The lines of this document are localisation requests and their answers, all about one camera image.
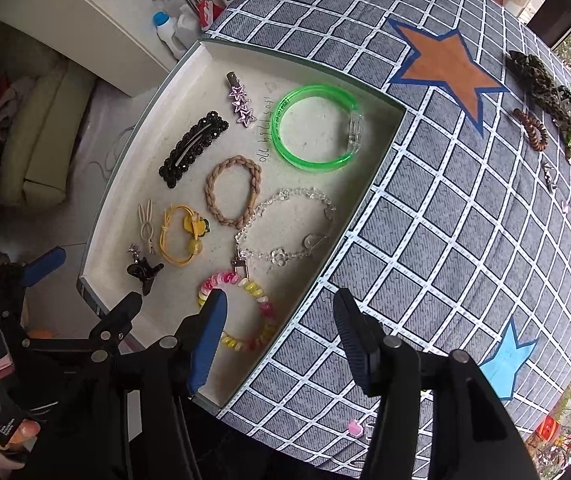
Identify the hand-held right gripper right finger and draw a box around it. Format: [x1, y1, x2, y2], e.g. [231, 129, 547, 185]
[333, 287, 526, 480]

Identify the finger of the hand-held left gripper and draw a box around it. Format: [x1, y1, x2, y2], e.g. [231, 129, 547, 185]
[18, 291, 144, 361]
[0, 247, 66, 311]

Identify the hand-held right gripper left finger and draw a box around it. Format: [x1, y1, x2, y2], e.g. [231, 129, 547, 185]
[16, 290, 229, 480]

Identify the black claw clip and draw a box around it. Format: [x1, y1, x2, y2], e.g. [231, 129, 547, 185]
[126, 244, 165, 297]

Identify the pastel coil hair tie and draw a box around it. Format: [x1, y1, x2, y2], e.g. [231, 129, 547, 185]
[196, 270, 279, 353]

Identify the cream rabbit ear hair clip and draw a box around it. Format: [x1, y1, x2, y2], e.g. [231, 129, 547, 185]
[137, 200, 158, 255]

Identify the yellow hair tie with beads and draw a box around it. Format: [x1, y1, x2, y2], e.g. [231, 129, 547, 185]
[160, 203, 210, 267]

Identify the clear crystal bead bracelet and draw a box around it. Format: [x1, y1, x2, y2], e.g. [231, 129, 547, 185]
[233, 186, 337, 281]

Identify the beige braided hair tie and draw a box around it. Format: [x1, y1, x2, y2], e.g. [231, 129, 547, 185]
[204, 155, 262, 227]

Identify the white shallow box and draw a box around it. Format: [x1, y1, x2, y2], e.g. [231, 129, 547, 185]
[76, 39, 409, 408]

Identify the person's left hand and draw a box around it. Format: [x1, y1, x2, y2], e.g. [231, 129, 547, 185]
[10, 419, 41, 448]

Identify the cream sofa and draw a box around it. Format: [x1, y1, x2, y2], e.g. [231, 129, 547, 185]
[0, 57, 99, 206]

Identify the grey checked star cloth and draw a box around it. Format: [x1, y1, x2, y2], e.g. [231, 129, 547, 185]
[78, 0, 571, 480]

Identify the pile of clothes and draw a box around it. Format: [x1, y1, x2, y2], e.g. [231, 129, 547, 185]
[0, 67, 36, 171]

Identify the red orange object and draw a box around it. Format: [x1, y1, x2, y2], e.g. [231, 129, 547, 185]
[535, 417, 559, 443]

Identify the black beaded hair clip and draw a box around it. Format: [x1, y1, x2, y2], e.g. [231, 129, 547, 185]
[158, 110, 230, 189]

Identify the green translucent bangle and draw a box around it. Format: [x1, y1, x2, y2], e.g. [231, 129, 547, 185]
[272, 84, 366, 173]

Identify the white cabinet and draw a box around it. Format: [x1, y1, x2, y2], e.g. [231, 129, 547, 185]
[0, 0, 206, 98]

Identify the silver star hair clip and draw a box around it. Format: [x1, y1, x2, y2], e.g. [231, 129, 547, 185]
[224, 71, 258, 128]

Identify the small silver hair clip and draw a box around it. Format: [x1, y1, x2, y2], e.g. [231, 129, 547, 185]
[540, 160, 559, 192]

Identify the white bottle with blue cap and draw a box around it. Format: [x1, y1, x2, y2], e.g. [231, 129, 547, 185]
[152, 10, 186, 61]

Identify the white plastic jug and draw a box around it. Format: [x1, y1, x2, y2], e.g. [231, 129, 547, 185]
[176, 4, 204, 46]

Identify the leopard print scrunchie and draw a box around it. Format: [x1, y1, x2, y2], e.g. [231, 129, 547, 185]
[508, 50, 571, 136]

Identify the brown coil hair tie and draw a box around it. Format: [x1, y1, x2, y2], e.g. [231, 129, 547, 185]
[513, 107, 549, 152]

